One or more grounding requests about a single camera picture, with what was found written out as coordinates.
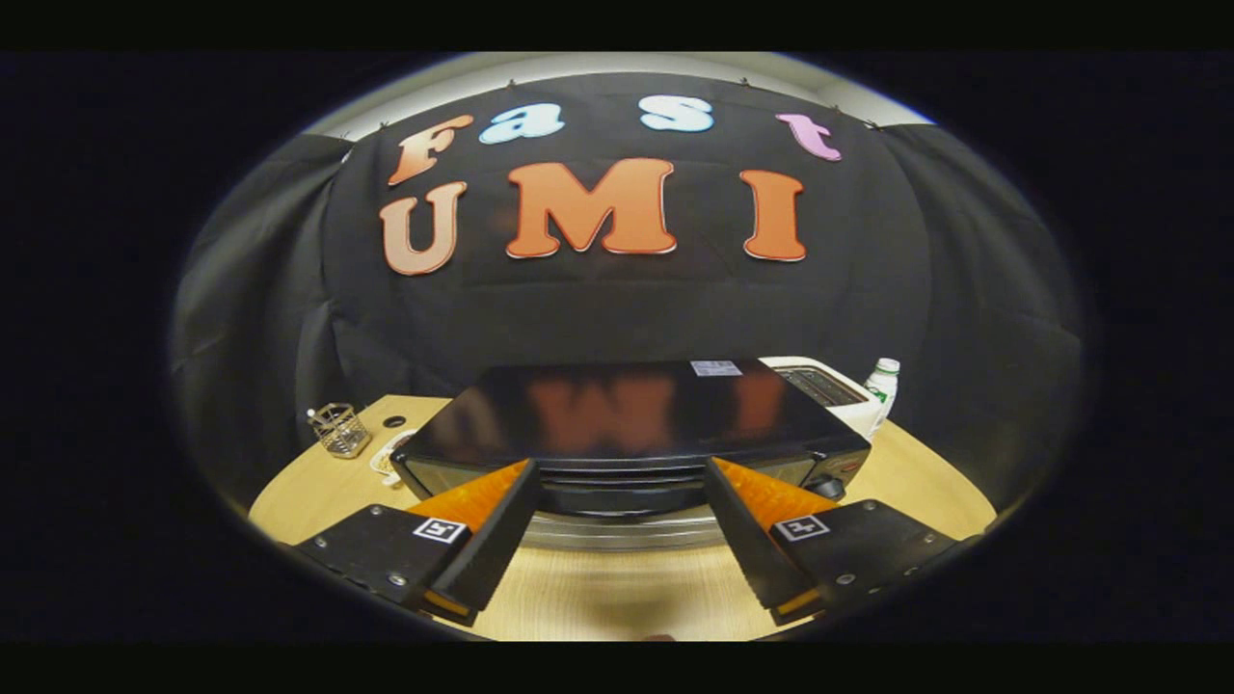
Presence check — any white pop-up toaster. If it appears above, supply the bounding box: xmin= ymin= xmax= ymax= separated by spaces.
xmin=762 ymin=357 xmax=883 ymax=442

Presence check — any white bottle green label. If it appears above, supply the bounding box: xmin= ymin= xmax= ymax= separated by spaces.
xmin=864 ymin=358 xmax=901 ymax=427

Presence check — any black toaster oven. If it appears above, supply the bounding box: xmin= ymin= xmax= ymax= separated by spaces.
xmin=390 ymin=360 xmax=873 ymax=552

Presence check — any wire mesh holder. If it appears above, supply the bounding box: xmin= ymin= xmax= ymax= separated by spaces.
xmin=307 ymin=403 xmax=373 ymax=459

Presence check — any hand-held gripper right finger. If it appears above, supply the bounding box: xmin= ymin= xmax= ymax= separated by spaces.
xmin=704 ymin=456 xmax=984 ymax=626

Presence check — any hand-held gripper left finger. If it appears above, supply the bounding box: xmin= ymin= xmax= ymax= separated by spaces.
xmin=294 ymin=458 xmax=541 ymax=627

